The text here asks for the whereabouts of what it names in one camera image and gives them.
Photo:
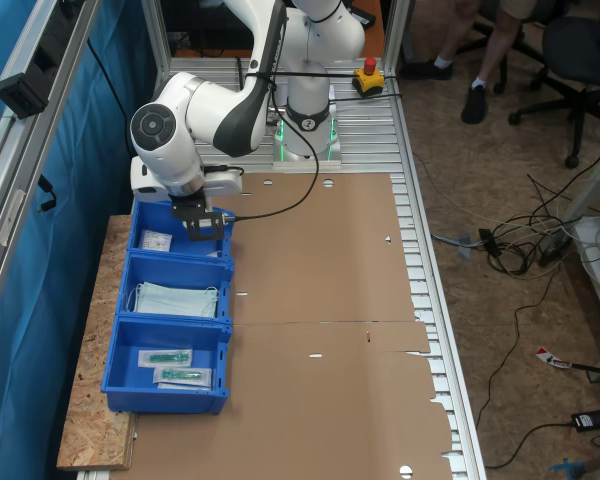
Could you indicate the printed flat packet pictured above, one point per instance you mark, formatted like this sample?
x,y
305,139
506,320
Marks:
x,y
155,240

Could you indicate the blue bin with gauze packets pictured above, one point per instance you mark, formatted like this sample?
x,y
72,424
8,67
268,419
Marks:
x,y
185,247

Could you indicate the blue bin with masks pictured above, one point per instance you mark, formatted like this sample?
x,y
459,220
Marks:
x,y
180,272

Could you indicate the clear flat packet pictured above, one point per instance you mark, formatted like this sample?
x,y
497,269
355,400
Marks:
x,y
213,253

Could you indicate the stack of white face masks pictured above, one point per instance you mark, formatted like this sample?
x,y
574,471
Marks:
x,y
175,300

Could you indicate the grey power strip on beam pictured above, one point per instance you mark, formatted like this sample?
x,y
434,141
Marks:
x,y
20,95

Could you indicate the clear packet with green item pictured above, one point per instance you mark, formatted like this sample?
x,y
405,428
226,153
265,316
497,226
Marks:
x,y
165,358
182,378

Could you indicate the blue bin with green packets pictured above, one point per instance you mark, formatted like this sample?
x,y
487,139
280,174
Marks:
x,y
130,370

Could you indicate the brown cardboard sheet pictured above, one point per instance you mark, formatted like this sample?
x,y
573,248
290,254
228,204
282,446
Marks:
x,y
305,410
330,260

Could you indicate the yellow emergency stop button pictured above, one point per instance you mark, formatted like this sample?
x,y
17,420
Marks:
x,y
367,80

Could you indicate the person's leg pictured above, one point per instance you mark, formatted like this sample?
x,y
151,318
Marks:
x,y
430,71
475,105

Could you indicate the blue tape piece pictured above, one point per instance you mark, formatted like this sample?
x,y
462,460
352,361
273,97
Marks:
x,y
464,247

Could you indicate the black office chair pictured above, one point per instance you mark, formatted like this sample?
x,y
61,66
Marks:
x,y
580,45
503,75

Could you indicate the black floor power strip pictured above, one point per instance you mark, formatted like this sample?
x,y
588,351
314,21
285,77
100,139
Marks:
x,y
555,247

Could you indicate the red and white sticker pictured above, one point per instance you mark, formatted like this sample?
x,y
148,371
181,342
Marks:
x,y
550,356

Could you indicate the white slanted table leg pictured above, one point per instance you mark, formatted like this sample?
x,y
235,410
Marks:
x,y
592,185

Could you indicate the black metal stand foot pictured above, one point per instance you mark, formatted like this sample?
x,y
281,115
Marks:
x,y
597,371

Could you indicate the black power adapter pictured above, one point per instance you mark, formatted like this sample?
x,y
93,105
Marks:
x,y
589,421

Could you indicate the blue floor marker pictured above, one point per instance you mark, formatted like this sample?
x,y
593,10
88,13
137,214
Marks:
x,y
570,467

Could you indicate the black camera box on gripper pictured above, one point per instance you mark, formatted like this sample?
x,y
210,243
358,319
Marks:
x,y
200,225

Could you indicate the long aluminium frame beam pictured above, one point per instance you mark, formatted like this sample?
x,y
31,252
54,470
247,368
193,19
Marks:
x,y
5,200

